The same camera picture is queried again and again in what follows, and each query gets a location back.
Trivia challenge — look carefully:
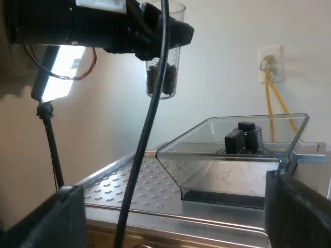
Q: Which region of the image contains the red wire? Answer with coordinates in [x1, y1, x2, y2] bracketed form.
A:
[24, 44, 98, 81]

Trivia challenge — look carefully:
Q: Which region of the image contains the clear measuring glass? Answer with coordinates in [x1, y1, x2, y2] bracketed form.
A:
[139, 1, 187, 100]

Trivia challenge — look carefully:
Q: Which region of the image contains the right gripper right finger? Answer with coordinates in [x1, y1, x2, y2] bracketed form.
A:
[263, 169, 331, 248]

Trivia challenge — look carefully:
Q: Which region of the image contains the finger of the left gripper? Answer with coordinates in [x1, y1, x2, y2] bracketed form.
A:
[134, 2, 195, 62]

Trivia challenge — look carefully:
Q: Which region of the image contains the black cable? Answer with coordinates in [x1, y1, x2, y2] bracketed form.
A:
[113, 0, 171, 248]

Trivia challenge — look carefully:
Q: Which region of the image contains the yellow cable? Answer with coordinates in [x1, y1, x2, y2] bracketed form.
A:
[267, 55, 299, 133]
[262, 55, 275, 143]

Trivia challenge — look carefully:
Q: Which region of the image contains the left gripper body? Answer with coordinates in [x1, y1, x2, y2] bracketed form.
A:
[7, 0, 145, 55]

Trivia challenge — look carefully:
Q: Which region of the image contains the clear bean box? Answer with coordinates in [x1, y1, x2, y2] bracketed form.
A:
[156, 113, 310, 210]

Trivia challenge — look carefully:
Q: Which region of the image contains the black tripod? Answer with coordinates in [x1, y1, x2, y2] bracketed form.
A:
[35, 101, 65, 193]

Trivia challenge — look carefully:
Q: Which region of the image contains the white wall outlet plate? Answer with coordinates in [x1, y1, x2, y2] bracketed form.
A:
[257, 44, 284, 84]

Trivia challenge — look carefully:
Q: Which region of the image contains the steel espresso machine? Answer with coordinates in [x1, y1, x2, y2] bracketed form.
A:
[73, 141, 331, 248]

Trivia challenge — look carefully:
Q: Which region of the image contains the white light panel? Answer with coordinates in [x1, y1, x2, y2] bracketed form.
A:
[31, 44, 88, 103]

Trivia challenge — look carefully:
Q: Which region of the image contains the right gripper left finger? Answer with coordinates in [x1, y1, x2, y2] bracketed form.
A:
[0, 184, 89, 248]

